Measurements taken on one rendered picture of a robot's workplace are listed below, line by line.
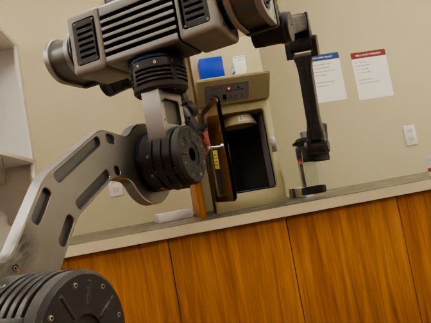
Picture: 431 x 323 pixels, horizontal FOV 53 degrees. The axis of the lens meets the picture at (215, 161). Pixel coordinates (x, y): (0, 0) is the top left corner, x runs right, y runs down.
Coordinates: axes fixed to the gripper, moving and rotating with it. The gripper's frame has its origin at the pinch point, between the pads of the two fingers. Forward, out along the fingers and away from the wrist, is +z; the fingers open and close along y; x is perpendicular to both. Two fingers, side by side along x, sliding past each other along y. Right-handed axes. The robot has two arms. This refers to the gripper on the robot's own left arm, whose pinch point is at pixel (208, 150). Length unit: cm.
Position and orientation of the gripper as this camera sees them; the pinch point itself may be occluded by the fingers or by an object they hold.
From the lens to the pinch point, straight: 166.7
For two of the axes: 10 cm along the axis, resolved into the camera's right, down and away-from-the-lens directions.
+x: 2.1, -1.1, -9.7
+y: -8.0, 5.6, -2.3
